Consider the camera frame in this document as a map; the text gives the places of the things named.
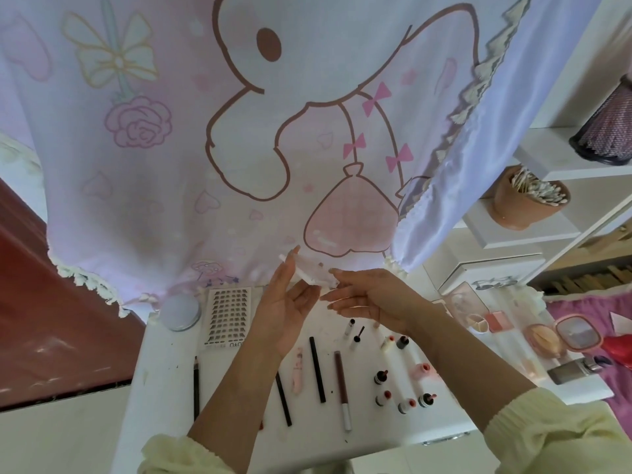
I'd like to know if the person's right hand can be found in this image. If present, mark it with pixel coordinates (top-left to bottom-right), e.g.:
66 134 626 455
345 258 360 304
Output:
321 268 431 334

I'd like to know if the terracotta pot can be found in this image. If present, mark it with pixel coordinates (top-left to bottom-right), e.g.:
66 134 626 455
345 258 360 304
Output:
490 165 572 231

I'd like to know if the pink cartoon print cloth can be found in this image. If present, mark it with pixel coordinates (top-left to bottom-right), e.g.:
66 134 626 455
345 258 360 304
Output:
0 0 604 317

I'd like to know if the person's left hand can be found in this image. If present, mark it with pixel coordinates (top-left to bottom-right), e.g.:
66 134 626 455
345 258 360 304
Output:
247 246 322 359

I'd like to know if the small white bow-handle drawer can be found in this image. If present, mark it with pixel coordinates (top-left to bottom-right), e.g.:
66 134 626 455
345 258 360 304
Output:
439 253 546 292

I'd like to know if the round silver compact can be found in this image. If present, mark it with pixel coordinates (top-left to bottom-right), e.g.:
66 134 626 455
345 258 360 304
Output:
160 294 203 332

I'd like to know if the wooden bed frame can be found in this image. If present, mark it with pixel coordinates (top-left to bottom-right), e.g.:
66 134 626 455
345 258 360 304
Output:
528 202 632 297

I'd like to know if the red shiny packet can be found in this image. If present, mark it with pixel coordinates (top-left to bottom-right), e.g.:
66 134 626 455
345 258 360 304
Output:
600 333 632 369

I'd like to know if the person's left forearm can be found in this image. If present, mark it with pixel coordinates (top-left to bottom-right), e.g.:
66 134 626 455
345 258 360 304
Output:
138 345 298 474

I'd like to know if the white table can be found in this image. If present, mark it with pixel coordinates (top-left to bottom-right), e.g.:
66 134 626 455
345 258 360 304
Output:
111 281 616 474

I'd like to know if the tan eyeshadow palette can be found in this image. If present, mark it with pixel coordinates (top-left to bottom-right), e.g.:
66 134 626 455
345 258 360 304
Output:
442 281 490 327

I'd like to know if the bunch of cotton swabs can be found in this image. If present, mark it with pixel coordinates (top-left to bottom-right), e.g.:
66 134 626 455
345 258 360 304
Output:
508 169 569 206

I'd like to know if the person's right forearm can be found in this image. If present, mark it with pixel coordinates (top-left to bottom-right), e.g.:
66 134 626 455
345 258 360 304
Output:
415 311 632 474

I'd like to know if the square bottle with black cap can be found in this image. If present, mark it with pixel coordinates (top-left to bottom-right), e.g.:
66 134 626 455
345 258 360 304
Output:
548 360 592 384

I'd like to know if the white shelf unit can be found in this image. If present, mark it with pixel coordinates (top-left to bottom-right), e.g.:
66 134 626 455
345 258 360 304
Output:
434 0 632 292

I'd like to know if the white false eyelash tray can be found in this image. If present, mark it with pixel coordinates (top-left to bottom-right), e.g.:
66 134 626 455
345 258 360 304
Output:
202 286 253 350

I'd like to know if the pink cushion compact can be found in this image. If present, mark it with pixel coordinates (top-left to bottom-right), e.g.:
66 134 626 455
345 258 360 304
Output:
523 313 604 359

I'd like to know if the dark container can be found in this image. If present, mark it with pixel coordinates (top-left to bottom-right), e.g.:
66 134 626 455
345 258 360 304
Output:
569 74 632 166

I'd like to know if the clear eyeshadow palette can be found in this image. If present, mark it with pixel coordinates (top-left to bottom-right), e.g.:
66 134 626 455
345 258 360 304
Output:
291 253 342 287

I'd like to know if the reddish brown door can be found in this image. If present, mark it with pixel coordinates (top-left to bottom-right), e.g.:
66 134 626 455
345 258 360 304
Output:
0 177 147 411

